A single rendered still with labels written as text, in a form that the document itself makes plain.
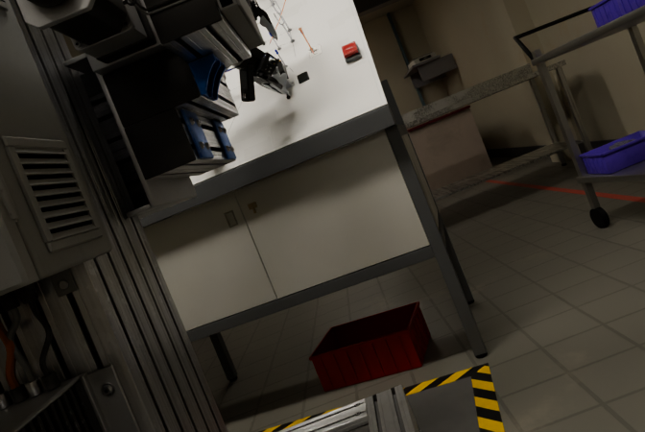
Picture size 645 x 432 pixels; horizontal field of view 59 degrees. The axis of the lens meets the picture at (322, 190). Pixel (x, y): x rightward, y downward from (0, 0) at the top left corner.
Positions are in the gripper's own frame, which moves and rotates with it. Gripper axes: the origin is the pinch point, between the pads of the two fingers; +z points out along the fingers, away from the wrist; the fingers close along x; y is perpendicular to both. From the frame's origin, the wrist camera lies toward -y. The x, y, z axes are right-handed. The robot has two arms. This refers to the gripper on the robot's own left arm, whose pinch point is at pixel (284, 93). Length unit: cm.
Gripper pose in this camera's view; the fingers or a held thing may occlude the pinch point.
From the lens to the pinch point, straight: 189.6
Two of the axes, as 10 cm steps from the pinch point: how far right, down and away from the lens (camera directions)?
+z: 6.7, 3.6, 6.5
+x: -6.6, -1.2, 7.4
